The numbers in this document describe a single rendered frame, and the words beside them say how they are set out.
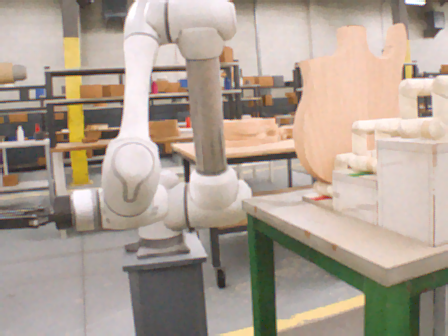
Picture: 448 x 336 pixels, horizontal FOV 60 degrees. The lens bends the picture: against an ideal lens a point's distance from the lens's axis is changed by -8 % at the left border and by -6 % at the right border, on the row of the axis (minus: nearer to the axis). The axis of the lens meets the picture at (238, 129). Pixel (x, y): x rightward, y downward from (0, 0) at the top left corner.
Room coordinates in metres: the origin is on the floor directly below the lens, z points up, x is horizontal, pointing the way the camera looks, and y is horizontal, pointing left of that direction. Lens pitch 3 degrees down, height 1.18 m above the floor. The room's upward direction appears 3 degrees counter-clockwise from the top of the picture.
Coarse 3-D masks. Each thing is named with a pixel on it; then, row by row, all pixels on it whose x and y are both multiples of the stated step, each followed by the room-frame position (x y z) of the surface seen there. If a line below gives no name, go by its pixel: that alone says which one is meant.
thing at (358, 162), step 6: (354, 156) 0.88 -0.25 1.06; (360, 156) 0.87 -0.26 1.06; (366, 156) 0.85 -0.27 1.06; (348, 162) 0.89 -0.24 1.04; (354, 162) 0.87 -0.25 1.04; (360, 162) 0.85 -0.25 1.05; (366, 162) 0.83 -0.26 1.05; (372, 162) 0.81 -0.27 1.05; (354, 168) 0.88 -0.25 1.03; (360, 168) 0.85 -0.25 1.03; (366, 168) 0.83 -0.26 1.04; (372, 168) 0.81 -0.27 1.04
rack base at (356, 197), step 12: (336, 180) 0.89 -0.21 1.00; (348, 180) 0.85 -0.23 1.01; (360, 180) 0.81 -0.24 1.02; (372, 180) 0.77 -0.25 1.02; (336, 192) 0.90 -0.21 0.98; (348, 192) 0.85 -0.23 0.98; (360, 192) 0.81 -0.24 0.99; (372, 192) 0.77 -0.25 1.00; (336, 204) 0.90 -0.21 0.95; (348, 204) 0.85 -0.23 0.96; (360, 204) 0.81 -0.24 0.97; (372, 204) 0.78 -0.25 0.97; (348, 216) 0.85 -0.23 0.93; (360, 216) 0.81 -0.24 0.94; (372, 216) 0.78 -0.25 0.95
